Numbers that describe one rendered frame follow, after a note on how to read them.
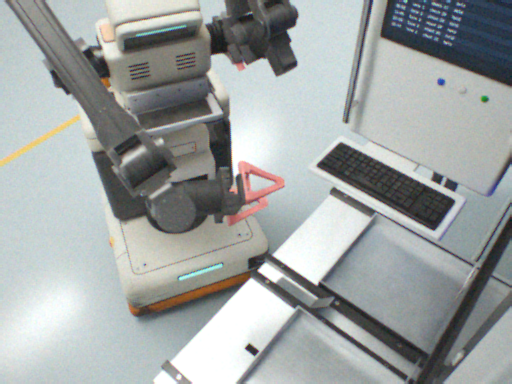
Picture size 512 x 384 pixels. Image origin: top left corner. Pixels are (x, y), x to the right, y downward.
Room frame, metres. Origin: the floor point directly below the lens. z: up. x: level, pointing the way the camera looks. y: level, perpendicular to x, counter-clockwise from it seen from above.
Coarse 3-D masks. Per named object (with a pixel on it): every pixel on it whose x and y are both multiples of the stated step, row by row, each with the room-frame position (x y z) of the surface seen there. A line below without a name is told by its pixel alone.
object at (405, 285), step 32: (384, 224) 0.72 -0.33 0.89; (352, 256) 0.63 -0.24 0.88; (384, 256) 0.63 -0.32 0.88; (416, 256) 0.63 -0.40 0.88; (448, 256) 0.61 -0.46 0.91; (352, 288) 0.54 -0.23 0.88; (384, 288) 0.54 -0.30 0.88; (416, 288) 0.54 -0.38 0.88; (448, 288) 0.54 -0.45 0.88; (384, 320) 0.46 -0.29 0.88; (416, 320) 0.46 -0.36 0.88
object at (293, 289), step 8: (280, 280) 0.56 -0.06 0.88; (288, 280) 0.56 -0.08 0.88; (288, 288) 0.54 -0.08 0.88; (296, 288) 0.54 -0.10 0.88; (296, 296) 0.52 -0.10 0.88; (304, 296) 0.52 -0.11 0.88; (312, 296) 0.52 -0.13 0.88; (312, 304) 0.50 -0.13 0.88; (320, 304) 0.48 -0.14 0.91; (328, 304) 0.47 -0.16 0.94
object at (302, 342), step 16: (288, 320) 0.45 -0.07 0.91; (304, 320) 0.46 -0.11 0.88; (272, 336) 0.41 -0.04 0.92; (288, 336) 0.42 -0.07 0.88; (304, 336) 0.42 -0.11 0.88; (320, 336) 0.42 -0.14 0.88; (336, 336) 0.41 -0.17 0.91; (272, 352) 0.39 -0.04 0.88; (288, 352) 0.39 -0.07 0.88; (304, 352) 0.39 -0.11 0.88; (320, 352) 0.39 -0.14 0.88; (336, 352) 0.39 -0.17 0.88; (352, 352) 0.38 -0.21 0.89; (256, 368) 0.35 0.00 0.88; (272, 368) 0.35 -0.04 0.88; (288, 368) 0.35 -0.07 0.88; (304, 368) 0.35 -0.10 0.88; (320, 368) 0.35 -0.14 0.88; (336, 368) 0.35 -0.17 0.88; (352, 368) 0.35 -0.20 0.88; (368, 368) 0.35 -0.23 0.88; (384, 368) 0.34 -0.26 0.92
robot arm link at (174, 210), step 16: (160, 144) 0.51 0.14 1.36; (160, 176) 0.47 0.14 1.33; (144, 192) 0.44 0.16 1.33; (160, 192) 0.41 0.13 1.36; (176, 192) 0.42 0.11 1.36; (160, 208) 0.40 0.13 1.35; (176, 208) 0.40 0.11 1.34; (192, 208) 0.40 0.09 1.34; (160, 224) 0.38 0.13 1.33; (176, 224) 0.39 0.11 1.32
